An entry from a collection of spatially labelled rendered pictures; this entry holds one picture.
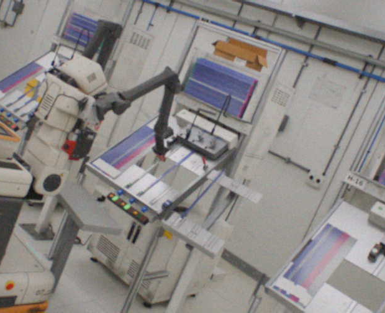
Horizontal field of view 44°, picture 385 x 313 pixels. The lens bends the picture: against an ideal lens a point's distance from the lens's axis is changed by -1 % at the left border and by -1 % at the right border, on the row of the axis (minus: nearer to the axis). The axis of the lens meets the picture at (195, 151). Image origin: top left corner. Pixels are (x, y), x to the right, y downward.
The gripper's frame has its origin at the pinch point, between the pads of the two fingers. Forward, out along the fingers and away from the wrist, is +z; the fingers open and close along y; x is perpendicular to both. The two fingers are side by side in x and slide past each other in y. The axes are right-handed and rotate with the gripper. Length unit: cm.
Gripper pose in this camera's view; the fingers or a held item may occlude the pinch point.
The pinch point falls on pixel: (161, 159)
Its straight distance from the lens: 310.1
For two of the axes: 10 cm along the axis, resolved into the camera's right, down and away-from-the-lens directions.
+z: 0.5, 7.9, 6.1
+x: -6.7, 4.8, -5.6
